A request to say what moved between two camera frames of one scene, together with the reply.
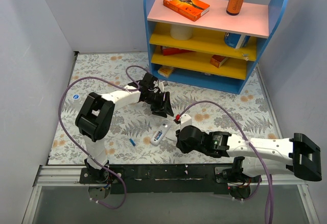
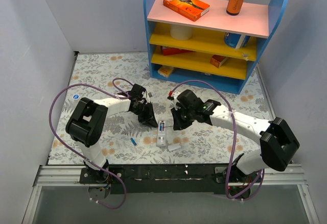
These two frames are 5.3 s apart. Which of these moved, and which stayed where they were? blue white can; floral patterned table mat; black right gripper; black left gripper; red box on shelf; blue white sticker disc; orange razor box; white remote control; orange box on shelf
Moved: black left gripper; white remote control; black right gripper
Stayed: red box on shelf; floral patterned table mat; blue white sticker disc; orange razor box; orange box on shelf; blue white can
